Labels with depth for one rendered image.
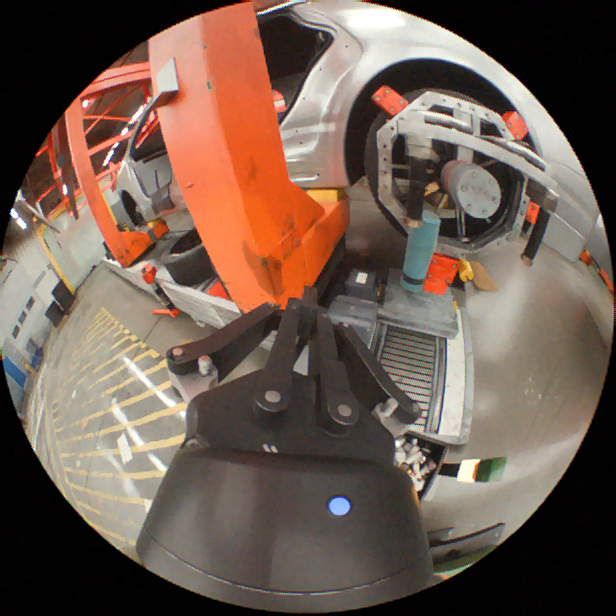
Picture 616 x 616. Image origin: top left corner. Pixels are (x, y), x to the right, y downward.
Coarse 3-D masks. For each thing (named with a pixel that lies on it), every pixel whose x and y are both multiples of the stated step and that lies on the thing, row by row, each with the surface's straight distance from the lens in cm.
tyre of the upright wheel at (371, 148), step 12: (408, 96) 74; (456, 96) 78; (384, 120) 72; (372, 132) 72; (372, 144) 72; (372, 156) 72; (372, 168) 72; (372, 180) 73; (372, 192) 74; (384, 216) 77; (396, 228) 78
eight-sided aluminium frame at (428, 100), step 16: (432, 96) 66; (448, 96) 68; (400, 112) 64; (464, 112) 69; (480, 112) 71; (384, 128) 63; (496, 128) 73; (384, 144) 63; (384, 176) 64; (384, 192) 64; (400, 208) 66; (512, 208) 81; (512, 224) 79; (448, 240) 77; (480, 240) 80; (496, 240) 77; (512, 240) 80; (464, 256) 76; (480, 256) 78
